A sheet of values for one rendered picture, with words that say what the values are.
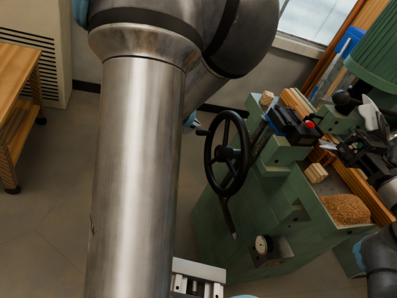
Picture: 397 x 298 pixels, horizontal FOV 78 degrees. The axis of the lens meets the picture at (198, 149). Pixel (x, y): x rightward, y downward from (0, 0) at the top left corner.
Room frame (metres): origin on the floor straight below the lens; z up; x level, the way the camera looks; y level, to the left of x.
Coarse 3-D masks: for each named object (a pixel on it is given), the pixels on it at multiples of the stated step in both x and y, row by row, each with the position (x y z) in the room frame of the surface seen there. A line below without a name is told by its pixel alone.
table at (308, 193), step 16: (256, 96) 0.94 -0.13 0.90; (256, 112) 0.87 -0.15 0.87; (256, 160) 0.62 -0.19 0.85; (304, 160) 0.66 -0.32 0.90; (272, 176) 0.59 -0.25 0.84; (288, 176) 0.62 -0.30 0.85; (304, 176) 0.59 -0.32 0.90; (336, 176) 0.65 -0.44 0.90; (304, 192) 0.55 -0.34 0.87; (320, 192) 0.55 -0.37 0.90; (336, 192) 0.58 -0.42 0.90; (352, 192) 0.61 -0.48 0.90; (320, 208) 0.50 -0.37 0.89; (320, 224) 0.47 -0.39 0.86; (336, 224) 0.46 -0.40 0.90; (368, 224) 0.51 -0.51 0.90
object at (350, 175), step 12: (288, 96) 1.00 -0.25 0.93; (336, 168) 0.69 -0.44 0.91; (348, 168) 0.67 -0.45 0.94; (348, 180) 0.64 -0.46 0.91; (360, 180) 0.63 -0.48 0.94; (360, 192) 0.60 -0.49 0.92; (372, 192) 0.60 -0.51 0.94; (372, 204) 0.56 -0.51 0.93; (372, 216) 0.54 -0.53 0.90; (384, 216) 0.53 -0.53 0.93
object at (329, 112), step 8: (320, 112) 0.80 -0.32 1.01; (328, 112) 0.78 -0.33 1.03; (336, 112) 0.79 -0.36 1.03; (352, 112) 0.85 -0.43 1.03; (320, 120) 0.79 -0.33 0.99; (328, 120) 0.77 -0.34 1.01; (336, 120) 0.76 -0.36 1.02; (344, 120) 0.78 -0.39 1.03; (352, 120) 0.80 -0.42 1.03; (360, 120) 0.82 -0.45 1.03; (320, 128) 0.77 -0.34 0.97; (328, 128) 0.76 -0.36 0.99; (336, 128) 0.78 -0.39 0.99; (344, 128) 0.80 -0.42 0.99
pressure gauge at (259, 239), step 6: (264, 234) 0.50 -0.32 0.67; (258, 240) 0.49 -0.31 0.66; (264, 240) 0.47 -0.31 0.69; (270, 240) 0.48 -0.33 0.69; (258, 246) 0.47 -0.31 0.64; (264, 246) 0.46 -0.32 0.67; (270, 246) 0.46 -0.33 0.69; (258, 252) 0.46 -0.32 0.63; (264, 252) 0.45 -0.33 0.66; (270, 252) 0.46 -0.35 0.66
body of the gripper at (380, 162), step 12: (360, 132) 0.51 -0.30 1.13; (348, 144) 0.51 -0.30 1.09; (360, 144) 0.49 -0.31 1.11; (372, 144) 0.48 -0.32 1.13; (384, 144) 0.50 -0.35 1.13; (348, 156) 0.48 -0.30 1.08; (360, 156) 0.46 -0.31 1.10; (372, 156) 0.46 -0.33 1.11; (384, 156) 0.49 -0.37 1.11; (360, 168) 0.46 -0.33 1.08; (372, 168) 0.45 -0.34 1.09; (384, 168) 0.44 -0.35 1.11; (396, 168) 0.44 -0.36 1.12; (372, 180) 0.42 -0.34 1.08
